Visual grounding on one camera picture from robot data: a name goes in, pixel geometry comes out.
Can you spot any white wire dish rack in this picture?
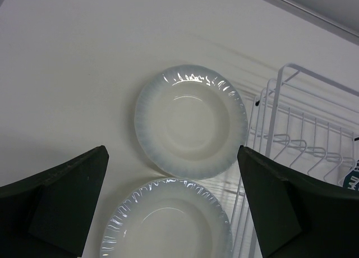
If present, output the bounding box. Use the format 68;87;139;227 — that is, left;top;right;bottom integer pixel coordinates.
229;62;359;258

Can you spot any near blue rimmed glass plate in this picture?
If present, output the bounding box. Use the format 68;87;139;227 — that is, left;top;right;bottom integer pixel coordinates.
99;178;233;257

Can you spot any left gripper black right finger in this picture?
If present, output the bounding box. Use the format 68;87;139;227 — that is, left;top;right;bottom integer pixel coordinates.
237;146;358;257

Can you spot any far blue rimmed glass plate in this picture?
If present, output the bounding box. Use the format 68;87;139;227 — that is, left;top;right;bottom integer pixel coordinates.
134;64;248;179

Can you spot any blue rimmed glass plate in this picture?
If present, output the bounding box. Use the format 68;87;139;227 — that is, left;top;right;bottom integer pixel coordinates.
99;178;233;257
134;64;248;179

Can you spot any green rimmed white plate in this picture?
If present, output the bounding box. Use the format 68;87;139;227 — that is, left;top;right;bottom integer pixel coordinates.
339;161;359;191

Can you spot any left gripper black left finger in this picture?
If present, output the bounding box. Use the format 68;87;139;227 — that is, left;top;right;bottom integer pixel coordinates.
1;145;109;257

